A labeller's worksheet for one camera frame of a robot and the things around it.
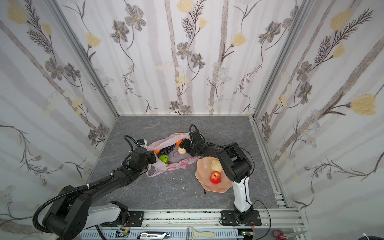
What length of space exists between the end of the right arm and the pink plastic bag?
1.8 inches

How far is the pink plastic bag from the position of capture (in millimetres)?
868

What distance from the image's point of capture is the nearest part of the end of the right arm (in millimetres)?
747
